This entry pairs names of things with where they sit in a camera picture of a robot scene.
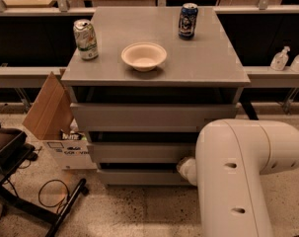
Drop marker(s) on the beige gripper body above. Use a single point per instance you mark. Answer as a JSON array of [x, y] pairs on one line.
[[187, 170]]

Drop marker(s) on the grey bottom drawer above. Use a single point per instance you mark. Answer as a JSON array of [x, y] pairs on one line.
[[141, 174]]

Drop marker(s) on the grey drawer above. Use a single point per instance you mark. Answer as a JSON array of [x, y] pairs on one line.
[[141, 174], [150, 109], [141, 147]]

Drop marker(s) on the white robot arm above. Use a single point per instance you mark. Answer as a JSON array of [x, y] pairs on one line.
[[230, 156]]

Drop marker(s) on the grey drawer cabinet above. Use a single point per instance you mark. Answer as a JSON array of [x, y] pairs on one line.
[[207, 61]]

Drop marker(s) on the grey middle drawer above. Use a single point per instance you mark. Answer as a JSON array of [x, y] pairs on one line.
[[141, 147]]

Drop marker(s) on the grey top drawer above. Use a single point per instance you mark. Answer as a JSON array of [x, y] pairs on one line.
[[150, 109]]

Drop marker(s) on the beige paper bowl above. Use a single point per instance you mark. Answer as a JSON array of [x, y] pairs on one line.
[[144, 56]]

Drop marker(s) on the left clear pump bottle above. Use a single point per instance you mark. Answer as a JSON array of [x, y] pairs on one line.
[[280, 59]]

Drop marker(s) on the open cardboard box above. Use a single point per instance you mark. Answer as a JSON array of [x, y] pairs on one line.
[[51, 121]]

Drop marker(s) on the blue soda can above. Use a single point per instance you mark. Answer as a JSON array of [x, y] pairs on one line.
[[187, 21]]

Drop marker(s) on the green white soda can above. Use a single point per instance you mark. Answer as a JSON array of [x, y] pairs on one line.
[[85, 38]]

